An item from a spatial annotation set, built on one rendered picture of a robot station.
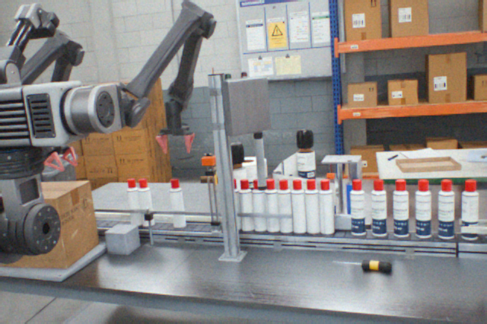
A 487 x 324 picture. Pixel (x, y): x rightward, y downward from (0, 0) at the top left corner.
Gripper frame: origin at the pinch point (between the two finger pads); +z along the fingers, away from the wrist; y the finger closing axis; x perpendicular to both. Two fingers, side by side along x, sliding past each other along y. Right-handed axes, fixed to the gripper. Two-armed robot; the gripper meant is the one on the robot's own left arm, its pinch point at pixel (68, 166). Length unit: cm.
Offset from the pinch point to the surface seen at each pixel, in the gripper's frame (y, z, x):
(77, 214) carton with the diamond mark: -15.5, 18.7, 1.6
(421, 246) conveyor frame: -7, 110, -85
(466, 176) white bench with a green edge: 107, 138, -112
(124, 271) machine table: -23, 47, -2
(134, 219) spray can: 8.5, 33.7, -0.5
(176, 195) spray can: 6.3, 38.4, -23.8
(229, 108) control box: -14, 30, -70
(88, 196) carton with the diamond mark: -5.9, 15.5, -1.1
